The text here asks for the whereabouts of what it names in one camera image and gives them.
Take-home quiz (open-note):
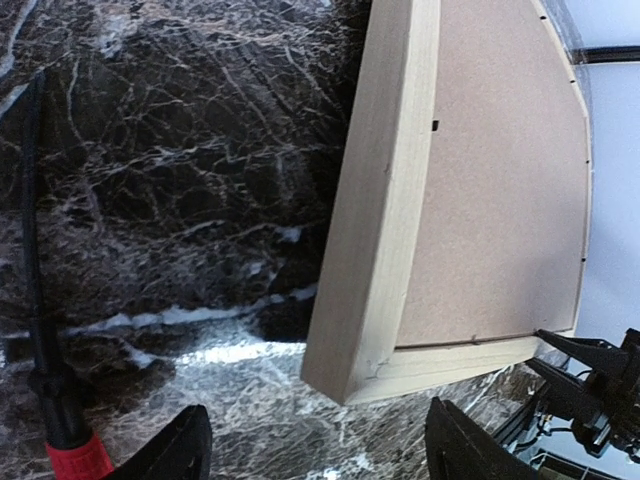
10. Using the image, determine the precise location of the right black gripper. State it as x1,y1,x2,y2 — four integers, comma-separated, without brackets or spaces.
527,328,639,458

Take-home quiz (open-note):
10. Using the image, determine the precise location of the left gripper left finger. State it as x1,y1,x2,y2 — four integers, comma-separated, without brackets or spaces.
106,405,212,480

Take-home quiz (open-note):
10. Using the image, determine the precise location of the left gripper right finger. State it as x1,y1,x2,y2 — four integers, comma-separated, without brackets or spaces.
425,397,537,480

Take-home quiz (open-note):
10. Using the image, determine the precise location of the red handled screwdriver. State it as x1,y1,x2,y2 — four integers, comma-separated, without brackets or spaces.
22,71,114,479

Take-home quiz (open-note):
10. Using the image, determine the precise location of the wooden picture frame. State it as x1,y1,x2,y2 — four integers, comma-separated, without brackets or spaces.
301,1,592,405

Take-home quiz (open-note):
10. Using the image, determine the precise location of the right black corner post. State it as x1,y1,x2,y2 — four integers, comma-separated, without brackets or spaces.
570,45,640,65

